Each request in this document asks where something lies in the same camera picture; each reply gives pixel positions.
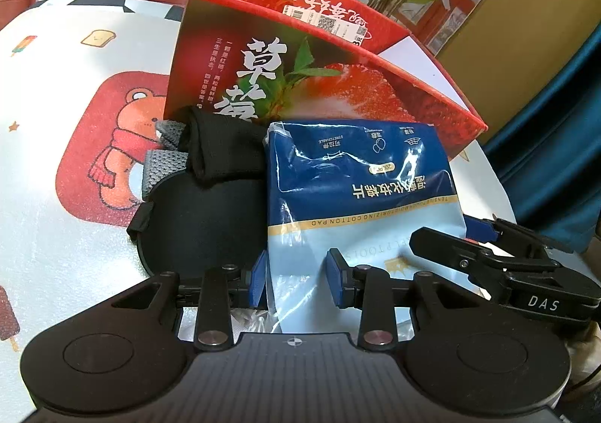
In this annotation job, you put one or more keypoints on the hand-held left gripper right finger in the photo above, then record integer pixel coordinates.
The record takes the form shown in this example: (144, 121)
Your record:
(335, 277)

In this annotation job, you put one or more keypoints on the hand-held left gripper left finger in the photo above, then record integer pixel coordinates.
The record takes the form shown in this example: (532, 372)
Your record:
(258, 281)

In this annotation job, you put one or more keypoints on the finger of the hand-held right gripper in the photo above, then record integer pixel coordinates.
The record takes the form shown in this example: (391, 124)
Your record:
(450, 251)
(479, 228)

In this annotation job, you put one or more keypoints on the blue cotton pad packet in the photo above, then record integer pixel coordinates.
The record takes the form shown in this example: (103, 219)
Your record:
(357, 198)

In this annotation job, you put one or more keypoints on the black glove with grey fingertips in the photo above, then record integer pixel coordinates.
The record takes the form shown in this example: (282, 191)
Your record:
(220, 141)

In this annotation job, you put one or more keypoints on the red strawberry print cardboard box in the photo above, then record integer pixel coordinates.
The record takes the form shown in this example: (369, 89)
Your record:
(328, 76)

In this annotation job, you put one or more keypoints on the teal curtain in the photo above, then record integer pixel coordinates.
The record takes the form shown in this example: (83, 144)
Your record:
(554, 146)

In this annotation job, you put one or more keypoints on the white cartoon printed blanket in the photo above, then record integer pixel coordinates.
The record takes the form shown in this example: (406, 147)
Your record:
(61, 90)

